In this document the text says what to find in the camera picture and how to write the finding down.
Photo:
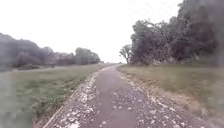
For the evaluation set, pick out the grey gravel path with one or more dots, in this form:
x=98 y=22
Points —
x=111 y=100

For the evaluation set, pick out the distant row of trees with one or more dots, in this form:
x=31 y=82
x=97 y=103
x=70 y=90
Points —
x=36 y=55

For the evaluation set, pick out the large dark trees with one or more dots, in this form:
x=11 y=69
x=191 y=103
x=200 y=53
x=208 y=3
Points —
x=180 y=36

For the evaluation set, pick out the grass verge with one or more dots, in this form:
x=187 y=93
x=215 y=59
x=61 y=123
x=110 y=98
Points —
x=180 y=81

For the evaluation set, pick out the grass field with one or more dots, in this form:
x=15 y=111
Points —
x=40 y=86

